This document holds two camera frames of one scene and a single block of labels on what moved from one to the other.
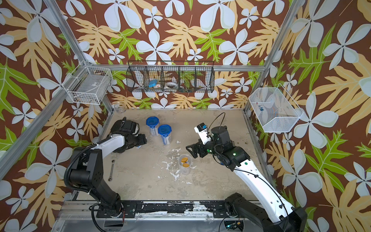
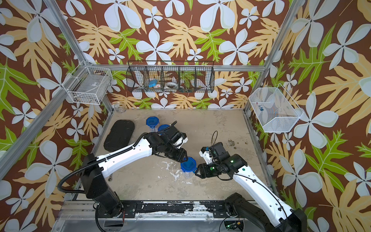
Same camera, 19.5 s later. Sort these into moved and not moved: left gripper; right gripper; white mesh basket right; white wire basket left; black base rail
Moved: left gripper; right gripper
Not moved: white wire basket left; black base rail; white mesh basket right
